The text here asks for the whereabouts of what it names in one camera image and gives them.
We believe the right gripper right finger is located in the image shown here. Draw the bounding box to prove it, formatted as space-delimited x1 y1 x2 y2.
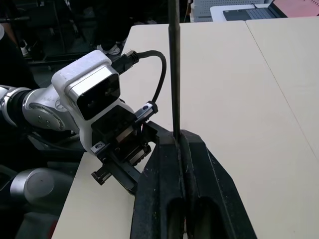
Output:
180 128 258 239

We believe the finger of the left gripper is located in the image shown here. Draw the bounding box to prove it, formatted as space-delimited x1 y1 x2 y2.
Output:
142 120 175 151
104 156 145 196

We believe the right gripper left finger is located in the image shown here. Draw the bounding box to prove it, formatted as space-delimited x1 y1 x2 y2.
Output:
130 131 187 239

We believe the thin screwdriver bit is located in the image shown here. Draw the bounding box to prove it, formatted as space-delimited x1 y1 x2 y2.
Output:
167 0 182 143

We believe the white sneaker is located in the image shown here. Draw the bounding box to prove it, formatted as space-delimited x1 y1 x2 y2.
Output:
96 40 125 56
20 39 32 57

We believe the silver robot body joint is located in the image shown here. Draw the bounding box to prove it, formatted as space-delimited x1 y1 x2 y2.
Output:
9 167 67 205

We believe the white perforated cabinet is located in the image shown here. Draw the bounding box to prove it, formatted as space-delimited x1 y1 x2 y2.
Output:
192 0 213 18

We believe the open laptop pink screen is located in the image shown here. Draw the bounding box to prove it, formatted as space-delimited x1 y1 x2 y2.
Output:
222 0 319 22

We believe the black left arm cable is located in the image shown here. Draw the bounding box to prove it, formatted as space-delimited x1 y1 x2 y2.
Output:
112 49 168 104

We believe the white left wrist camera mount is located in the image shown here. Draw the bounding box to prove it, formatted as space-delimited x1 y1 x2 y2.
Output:
51 49 137 156

